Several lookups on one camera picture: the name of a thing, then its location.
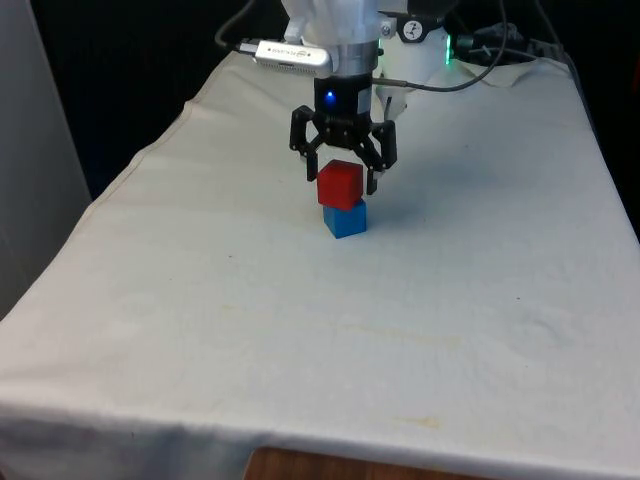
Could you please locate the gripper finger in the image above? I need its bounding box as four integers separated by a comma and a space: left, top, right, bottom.
288, 104, 332, 183
349, 119, 398, 197

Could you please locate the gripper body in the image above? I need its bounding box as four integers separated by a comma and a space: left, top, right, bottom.
313, 73, 375, 133

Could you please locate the red cube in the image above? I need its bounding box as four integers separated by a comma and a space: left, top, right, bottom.
316, 159, 363, 210

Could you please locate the blue cube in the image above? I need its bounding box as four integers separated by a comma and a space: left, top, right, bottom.
322, 199, 368, 240

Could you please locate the pale grey panel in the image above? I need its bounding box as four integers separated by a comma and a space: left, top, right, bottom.
0, 0, 95, 322

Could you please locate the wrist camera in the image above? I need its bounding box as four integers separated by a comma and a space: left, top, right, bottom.
238, 38, 335, 79

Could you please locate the black cable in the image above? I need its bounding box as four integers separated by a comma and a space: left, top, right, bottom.
214, 0, 259, 54
373, 0, 512, 93

